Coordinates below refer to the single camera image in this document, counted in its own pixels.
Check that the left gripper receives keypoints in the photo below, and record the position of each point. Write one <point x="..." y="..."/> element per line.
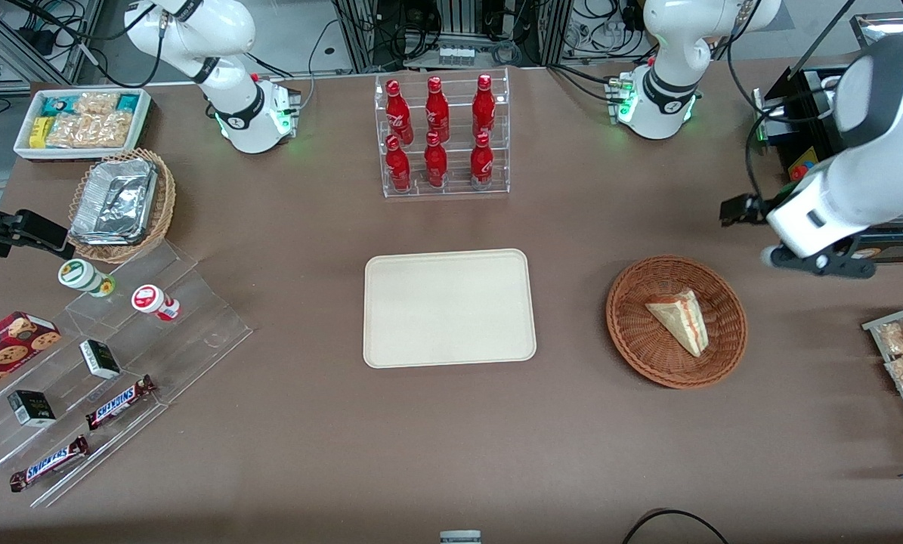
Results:
<point x="758" y="205"/>

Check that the triangular sandwich wedge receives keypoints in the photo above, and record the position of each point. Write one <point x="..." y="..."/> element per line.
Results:
<point x="681" y="321"/>

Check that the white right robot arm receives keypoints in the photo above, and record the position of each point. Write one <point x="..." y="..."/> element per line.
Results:
<point x="232" y="106"/>

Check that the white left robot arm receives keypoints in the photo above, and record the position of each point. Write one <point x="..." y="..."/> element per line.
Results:
<point x="670" y="45"/>

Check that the light wicker basket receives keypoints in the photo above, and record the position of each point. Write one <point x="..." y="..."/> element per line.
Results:
<point x="165" y="204"/>

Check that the round brown wicker basket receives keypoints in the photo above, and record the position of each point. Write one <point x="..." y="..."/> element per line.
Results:
<point x="640" y="332"/>

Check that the beige rectangular tray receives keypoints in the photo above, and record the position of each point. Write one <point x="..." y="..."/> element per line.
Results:
<point x="449" y="308"/>

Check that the green lidded yogurt cup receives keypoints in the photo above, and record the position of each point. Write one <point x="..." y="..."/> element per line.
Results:
<point x="81" y="275"/>

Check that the stack of foil trays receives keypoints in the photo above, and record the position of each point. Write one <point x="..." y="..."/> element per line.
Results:
<point x="115" y="200"/>

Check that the white rectangular snack bin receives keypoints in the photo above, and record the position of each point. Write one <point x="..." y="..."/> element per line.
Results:
<point x="22" y="151"/>

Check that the black hot food display case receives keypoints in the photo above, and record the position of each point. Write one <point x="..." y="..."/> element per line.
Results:
<point x="799" y="143"/>

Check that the yellow snack packet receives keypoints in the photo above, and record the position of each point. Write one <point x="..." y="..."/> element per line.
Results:
<point x="38" y="133"/>

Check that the clear bag of crackers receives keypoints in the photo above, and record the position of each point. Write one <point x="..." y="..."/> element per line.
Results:
<point x="96" y="103"/>
<point x="92" y="132"/>

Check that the red plaid cookie box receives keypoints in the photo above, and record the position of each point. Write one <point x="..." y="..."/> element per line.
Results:
<point x="9" y="347"/>

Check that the teal snack packet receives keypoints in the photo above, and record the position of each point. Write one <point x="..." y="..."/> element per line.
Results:
<point x="56" y="106"/>
<point x="128" y="101"/>

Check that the red lidded yogurt cup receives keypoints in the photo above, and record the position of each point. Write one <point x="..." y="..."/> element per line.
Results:
<point x="150" y="300"/>

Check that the small black box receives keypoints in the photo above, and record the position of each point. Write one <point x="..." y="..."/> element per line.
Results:
<point x="100" y="359"/>
<point x="32" y="409"/>

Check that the Snickers chocolate bar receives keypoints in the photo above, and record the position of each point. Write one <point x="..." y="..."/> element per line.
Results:
<point x="49" y="463"/>
<point x="119" y="403"/>

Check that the clear acrylic stepped display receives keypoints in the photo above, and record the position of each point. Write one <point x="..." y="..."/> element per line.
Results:
<point x="194" y="340"/>

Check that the red cola bottle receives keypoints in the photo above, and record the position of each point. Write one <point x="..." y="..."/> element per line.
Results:
<point x="435" y="162"/>
<point x="398" y="168"/>
<point x="437" y="109"/>
<point x="483" y="106"/>
<point x="481" y="160"/>
<point x="397" y="109"/>

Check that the clear acrylic bottle rack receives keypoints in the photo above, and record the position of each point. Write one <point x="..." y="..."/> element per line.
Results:
<point x="455" y="185"/>

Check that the white power strip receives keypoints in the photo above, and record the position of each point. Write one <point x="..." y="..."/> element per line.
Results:
<point x="456" y="54"/>

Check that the small grey device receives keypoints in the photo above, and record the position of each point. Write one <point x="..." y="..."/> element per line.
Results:
<point x="460" y="538"/>

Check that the aluminium frame rack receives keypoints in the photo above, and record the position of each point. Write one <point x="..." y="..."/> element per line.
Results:
<point x="451" y="19"/>

